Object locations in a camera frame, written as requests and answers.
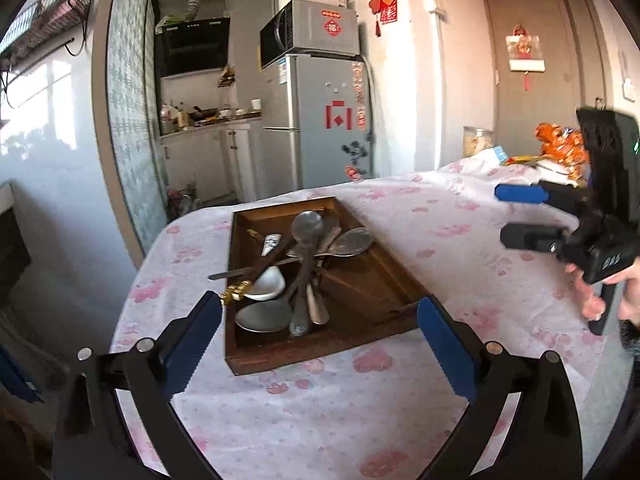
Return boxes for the white ceramic soup spoon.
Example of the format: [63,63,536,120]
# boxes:
[245,234,285,301]

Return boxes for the dark wooden chopstick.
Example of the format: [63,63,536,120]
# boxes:
[220,234,294,306]

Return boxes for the steel spoon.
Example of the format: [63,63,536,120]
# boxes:
[286,228,373,259]
[288,211,323,338]

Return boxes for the steel cake server spatula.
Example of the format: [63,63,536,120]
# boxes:
[234,266,330,338]

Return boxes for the white kitchen counter cabinet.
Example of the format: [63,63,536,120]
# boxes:
[160,117,262,203]

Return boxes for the person's right hand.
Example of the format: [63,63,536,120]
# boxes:
[564,257,640,326]

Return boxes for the orange snack packages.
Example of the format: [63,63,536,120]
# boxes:
[503,122,590,186]

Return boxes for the brown wooden utensil tray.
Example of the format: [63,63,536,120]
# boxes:
[224,197,427,375]

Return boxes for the patterned sliding glass door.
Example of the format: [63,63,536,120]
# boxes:
[91,0,167,266]

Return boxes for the silver refrigerator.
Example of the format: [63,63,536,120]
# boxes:
[256,54,373,196]

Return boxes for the black range hood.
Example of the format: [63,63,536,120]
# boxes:
[155,18,231,77]

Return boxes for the red chinese knot ornament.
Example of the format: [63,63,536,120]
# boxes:
[369,0,398,37]

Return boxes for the silver microwave oven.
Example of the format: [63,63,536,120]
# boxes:
[259,0,360,70]

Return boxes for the hanging wall calendar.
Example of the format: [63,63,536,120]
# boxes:
[506,24,546,91]

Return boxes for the wall mounted wire rack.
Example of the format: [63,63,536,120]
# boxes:
[1,0,94,108]

